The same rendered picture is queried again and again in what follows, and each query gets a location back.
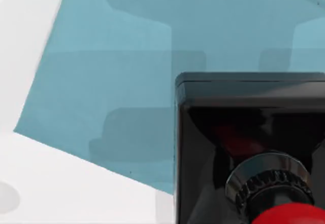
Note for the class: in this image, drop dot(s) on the black trophy with red top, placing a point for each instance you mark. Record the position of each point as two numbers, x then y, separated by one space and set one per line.
243 142

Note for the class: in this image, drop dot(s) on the flat light blue mat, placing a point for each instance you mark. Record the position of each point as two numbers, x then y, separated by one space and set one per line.
106 76

